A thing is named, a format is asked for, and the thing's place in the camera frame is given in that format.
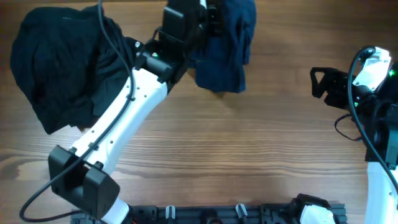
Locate navy blue shorts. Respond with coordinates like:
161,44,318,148
190,0,257,93

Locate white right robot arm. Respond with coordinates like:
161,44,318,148
310,65,397,223

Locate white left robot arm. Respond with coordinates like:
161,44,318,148
48,1,221,223

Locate black garment with logo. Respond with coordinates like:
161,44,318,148
10,6,142,134

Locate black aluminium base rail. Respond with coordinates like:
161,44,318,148
70,203,347,224

